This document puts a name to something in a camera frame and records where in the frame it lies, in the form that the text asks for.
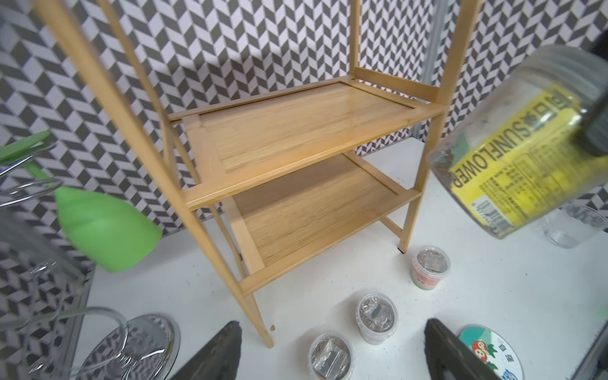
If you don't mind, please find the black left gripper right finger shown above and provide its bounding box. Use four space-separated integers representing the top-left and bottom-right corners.
424 318 499 380

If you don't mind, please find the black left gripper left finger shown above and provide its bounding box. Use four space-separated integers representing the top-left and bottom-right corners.
172 321 242 380

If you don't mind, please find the jar with strawberry lid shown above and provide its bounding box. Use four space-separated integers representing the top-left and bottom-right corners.
459 325 525 380

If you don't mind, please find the sunflower seed jar yellow label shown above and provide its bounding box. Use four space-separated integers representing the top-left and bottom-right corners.
427 45 607 239

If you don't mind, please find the bamboo three-tier shelf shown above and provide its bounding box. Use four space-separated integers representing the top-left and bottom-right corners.
33 1 482 347

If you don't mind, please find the small foil-lid cup middle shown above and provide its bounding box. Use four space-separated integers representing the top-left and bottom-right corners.
356 292 399 345

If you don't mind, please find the small foil-lid cup pink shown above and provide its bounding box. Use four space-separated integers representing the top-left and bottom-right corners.
411 245 451 291

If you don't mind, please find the small foil-lid cup left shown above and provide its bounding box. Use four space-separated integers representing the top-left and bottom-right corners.
307 331 354 380

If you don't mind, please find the green spray bottle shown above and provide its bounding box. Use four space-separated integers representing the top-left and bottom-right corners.
1 131 162 273

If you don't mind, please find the clear plastic cup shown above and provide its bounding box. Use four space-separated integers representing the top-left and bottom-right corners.
541 204 607 249

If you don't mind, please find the chrome wire cup rack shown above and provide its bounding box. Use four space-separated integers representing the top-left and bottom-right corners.
0 142 181 380

